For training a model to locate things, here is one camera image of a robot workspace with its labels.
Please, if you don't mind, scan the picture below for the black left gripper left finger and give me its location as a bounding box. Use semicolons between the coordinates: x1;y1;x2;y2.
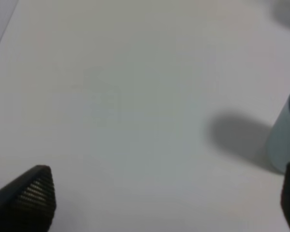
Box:
0;165;57;232

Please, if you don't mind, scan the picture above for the teal green plastic cup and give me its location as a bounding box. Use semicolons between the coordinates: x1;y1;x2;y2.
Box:
266;95;290;173

